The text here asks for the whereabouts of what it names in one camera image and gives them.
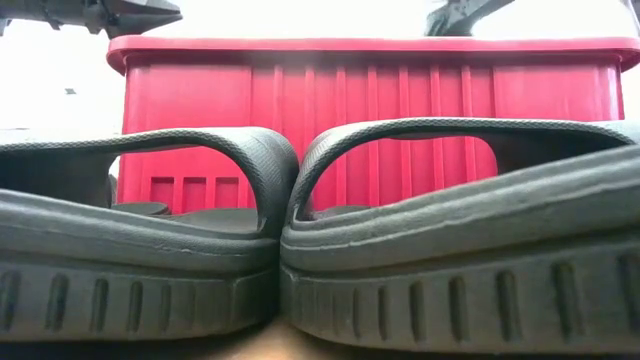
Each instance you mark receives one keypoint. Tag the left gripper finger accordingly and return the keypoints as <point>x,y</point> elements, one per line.
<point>145,17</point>

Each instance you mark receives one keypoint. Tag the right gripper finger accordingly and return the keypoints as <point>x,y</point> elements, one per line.
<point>460,15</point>

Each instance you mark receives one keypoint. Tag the red plastic bin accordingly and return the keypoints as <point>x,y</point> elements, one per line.
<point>350,90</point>

